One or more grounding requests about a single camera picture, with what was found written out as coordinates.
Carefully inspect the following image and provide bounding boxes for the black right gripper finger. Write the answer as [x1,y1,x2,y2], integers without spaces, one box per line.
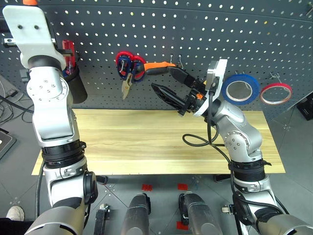
[167,68,197,88]
[151,83,188,110]

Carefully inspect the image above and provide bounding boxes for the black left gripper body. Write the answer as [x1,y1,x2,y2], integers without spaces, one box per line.
[50,23,57,49]

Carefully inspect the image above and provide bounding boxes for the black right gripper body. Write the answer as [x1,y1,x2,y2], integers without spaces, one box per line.
[178,78,208,116]

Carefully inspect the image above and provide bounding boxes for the orange and black hand tool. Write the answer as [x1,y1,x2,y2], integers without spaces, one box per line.
[143,61,177,76]

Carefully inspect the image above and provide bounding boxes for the blue handled scissors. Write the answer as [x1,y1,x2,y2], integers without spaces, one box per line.
[117,57,145,100]

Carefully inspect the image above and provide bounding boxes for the dark blue pegboard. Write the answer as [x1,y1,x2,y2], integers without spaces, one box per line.
[0,0,313,120]

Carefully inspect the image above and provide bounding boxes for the black cup holder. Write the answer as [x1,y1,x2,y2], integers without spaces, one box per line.
[64,65,88,105]

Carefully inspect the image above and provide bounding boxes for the blue tape roll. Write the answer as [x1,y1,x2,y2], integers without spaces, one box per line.
[222,74,260,106]

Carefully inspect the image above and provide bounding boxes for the red tape roll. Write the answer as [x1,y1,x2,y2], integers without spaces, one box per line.
[259,82,293,105]

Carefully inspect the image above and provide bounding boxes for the grey rounded cylinder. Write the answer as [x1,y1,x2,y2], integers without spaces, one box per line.
[121,192,151,235]
[178,192,223,235]

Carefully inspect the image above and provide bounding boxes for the white shoe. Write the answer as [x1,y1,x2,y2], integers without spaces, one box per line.
[6,205,25,222]

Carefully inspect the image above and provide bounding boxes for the red clear handled screwdriver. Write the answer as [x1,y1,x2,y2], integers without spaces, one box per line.
[61,40,75,75]

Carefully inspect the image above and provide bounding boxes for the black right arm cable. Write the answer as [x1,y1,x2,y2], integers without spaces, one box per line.
[182,89,247,196]

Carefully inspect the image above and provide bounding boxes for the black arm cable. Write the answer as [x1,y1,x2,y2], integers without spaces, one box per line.
[182,89,247,196]
[35,166,46,217]

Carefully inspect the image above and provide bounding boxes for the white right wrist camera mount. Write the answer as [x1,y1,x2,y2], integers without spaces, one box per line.
[193,58,228,117]

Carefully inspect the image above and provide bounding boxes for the red handled scissors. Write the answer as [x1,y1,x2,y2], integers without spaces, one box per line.
[115,50,147,83]

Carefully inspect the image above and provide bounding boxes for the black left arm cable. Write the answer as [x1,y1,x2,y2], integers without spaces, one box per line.
[35,166,46,217]

